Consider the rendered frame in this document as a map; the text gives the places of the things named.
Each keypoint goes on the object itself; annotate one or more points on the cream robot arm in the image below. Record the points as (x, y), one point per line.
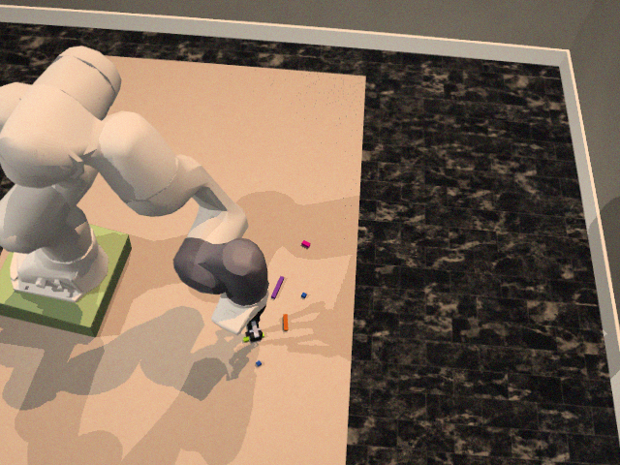
(60, 121)

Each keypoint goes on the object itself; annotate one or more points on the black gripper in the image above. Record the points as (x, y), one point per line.
(254, 329)

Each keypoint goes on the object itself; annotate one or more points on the purple rod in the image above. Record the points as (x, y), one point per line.
(278, 285)

